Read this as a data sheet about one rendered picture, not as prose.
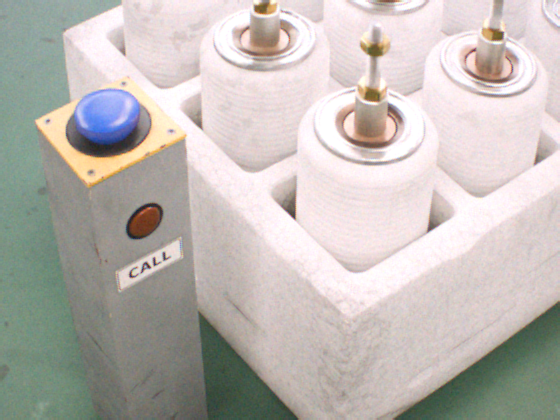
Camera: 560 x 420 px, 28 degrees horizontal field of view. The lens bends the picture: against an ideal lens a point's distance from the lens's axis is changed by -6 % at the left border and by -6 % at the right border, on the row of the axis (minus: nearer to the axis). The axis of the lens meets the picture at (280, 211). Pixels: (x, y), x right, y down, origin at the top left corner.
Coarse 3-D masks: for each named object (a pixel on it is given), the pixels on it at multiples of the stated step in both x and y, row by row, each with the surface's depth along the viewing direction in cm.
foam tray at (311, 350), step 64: (128, 64) 95; (192, 128) 89; (192, 192) 89; (256, 192) 85; (448, 192) 85; (512, 192) 85; (256, 256) 84; (320, 256) 81; (448, 256) 81; (512, 256) 88; (256, 320) 90; (320, 320) 80; (384, 320) 80; (448, 320) 87; (512, 320) 96; (320, 384) 85; (384, 384) 87
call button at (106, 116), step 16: (96, 96) 69; (112, 96) 69; (128, 96) 69; (80, 112) 68; (96, 112) 68; (112, 112) 68; (128, 112) 68; (80, 128) 68; (96, 128) 67; (112, 128) 67; (128, 128) 68
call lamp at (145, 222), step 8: (152, 208) 71; (136, 216) 71; (144, 216) 71; (152, 216) 71; (160, 216) 72; (136, 224) 71; (144, 224) 71; (152, 224) 72; (136, 232) 71; (144, 232) 72
